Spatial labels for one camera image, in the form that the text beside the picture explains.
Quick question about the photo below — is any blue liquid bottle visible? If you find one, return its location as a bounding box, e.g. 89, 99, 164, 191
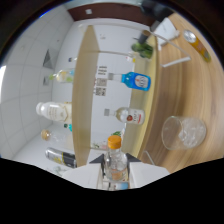
107, 71, 152, 92

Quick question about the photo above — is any red and white poster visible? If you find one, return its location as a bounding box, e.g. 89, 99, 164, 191
95, 77, 108, 88

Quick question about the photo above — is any white-framed wooden shelf rack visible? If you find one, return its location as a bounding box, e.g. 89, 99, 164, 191
71, 23, 193, 168

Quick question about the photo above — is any clear bottle red label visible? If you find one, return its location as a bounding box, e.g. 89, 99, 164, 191
103, 106, 146, 126

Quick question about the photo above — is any clear bottle orange cap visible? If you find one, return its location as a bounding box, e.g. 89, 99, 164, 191
103, 134, 129, 183

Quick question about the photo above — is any black chair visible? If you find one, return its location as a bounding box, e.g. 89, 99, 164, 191
139, 0, 174, 21

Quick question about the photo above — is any blue and red poster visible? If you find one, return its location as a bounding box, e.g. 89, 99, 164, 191
98, 64, 108, 78

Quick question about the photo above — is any brown door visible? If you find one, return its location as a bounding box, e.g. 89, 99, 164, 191
66, 3, 144, 21

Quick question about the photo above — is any clear glass with ice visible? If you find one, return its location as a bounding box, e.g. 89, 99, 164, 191
161, 115, 207, 151

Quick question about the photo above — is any small bottle red cap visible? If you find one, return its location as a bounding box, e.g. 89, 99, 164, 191
126, 54, 138, 64

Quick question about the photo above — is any clear jar wooden lid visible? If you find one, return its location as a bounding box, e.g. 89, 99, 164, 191
40, 129, 74, 148

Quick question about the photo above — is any large white milk bottle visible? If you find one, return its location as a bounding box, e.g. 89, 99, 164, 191
35, 101, 73, 123

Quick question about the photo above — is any black and yellow can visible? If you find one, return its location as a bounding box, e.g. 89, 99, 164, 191
44, 147, 78, 169

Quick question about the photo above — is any white notebook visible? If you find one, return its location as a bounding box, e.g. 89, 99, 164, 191
151, 18, 181, 46

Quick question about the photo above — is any blue and yellow poster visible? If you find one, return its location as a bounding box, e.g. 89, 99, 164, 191
94, 86, 107, 98

